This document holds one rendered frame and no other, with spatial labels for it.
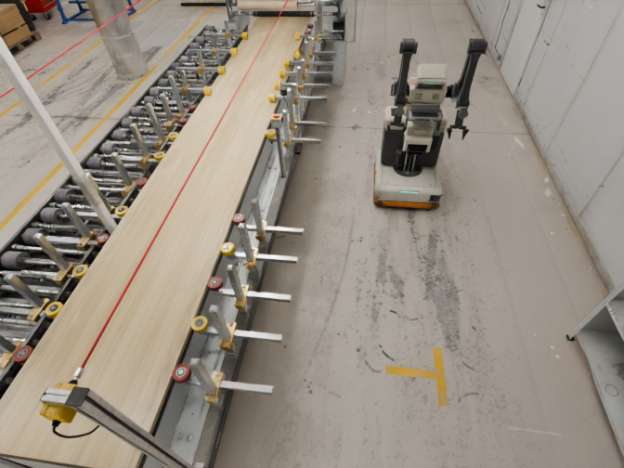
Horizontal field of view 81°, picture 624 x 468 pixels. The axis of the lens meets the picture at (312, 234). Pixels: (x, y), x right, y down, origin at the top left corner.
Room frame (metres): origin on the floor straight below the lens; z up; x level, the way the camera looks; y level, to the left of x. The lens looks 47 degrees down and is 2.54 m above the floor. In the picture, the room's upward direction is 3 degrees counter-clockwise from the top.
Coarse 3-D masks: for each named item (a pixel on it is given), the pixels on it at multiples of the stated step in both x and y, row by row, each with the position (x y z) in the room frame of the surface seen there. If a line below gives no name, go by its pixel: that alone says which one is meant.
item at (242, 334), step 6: (210, 330) 0.93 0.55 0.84; (216, 330) 0.92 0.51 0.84; (234, 336) 0.89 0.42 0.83; (240, 336) 0.88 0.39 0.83; (246, 336) 0.88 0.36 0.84; (252, 336) 0.88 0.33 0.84; (258, 336) 0.88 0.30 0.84; (264, 336) 0.87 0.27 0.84; (270, 336) 0.87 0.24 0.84; (276, 336) 0.87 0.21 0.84; (276, 342) 0.85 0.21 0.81
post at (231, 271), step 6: (228, 270) 1.10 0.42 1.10; (234, 270) 1.11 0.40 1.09; (228, 276) 1.10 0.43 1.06; (234, 276) 1.10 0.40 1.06; (234, 282) 1.10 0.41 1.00; (234, 288) 1.10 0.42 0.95; (240, 288) 1.12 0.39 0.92; (240, 294) 1.10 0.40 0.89; (240, 300) 1.10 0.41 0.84; (246, 306) 1.12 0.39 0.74
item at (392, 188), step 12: (384, 168) 2.90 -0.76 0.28; (432, 168) 2.86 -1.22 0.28; (384, 180) 2.71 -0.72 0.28; (396, 180) 2.70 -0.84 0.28; (408, 180) 2.70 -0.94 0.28; (420, 180) 2.69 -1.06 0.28; (432, 180) 2.68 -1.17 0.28; (384, 192) 2.60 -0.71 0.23; (396, 192) 2.58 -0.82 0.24; (408, 192) 2.56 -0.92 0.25; (420, 192) 2.55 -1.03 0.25; (432, 192) 2.53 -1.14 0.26; (384, 204) 2.59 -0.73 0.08; (396, 204) 2.57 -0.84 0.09; (408, 204) 2.55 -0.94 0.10; (420, 204) 2.54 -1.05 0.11; (432, 204) 2.52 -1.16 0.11
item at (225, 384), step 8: (184, 384) 0.67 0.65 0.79; (192, 384) 0.67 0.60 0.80; (200, 384) 0.66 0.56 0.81; (224, 384) 0.65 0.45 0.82; (232, 384) 0.65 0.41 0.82; (240, 384) 0.65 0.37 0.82; (248, 384) 0.65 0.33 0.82; (256, 384) 0.64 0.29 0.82; (248, 392) 0.62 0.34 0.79; (256, 392) 0.62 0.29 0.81; (264, 392) 0.61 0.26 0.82; (272, 392) 0.61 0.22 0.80
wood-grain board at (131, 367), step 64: (256, 64) 4.01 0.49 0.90; (192, 128) 2.78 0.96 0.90; (256, 128) 2.73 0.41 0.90; (192, 192) 1.95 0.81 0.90; (128, 256) 1.40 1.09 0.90; (192, 256) 1.37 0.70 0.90; (64, 320) 0.99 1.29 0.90; (128, 320) 0.97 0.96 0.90; (128, 384) 0.64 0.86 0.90; (0, 448) 0.41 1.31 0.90; (64, 448) 0.40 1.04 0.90; (128, 448) 0.39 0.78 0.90
